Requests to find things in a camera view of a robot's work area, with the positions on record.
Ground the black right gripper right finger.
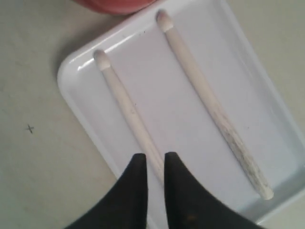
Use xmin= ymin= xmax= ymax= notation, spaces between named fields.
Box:
xmin=164 ymin=152 xmax=240 ymax=229

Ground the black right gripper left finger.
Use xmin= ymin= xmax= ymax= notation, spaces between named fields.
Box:
xmin=66 ymin=153 xmax=148 ymax=229

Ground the white drumstick with ball tip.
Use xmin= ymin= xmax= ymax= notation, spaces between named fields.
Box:
xmin=94 ymin=50 xmax=164 ymax=184

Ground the grey worn drumstick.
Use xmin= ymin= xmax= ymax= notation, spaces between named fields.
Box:
xmin=156 ymin=10 xmax=274 ymax=200

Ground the small red drum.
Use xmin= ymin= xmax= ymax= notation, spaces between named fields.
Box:
xmin=73 ymin=0 xmax=156 ymax=15

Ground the white plastic tray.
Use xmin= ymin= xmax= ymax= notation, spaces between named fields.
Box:
xmin=57 ymin=0 xmax=305 ymax=223

